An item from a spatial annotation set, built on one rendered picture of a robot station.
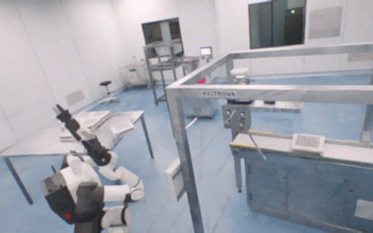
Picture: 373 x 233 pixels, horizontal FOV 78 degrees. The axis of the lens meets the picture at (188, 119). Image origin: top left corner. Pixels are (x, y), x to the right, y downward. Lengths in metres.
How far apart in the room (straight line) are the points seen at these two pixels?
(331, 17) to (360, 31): 0.75
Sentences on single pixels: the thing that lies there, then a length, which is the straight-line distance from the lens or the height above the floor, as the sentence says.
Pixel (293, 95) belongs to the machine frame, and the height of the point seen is 1.60.
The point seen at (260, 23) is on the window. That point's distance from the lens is 6.95.
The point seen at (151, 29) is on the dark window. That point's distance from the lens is 7.95.
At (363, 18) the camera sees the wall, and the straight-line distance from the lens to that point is 7.12.
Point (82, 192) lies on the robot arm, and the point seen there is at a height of 1.21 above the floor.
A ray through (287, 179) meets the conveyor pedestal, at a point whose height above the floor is 0.52.
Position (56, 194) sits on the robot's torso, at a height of 1.18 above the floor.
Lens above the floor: 1.99
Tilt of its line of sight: 24 degrees down
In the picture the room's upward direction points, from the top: 10 degrees counter-clockwise
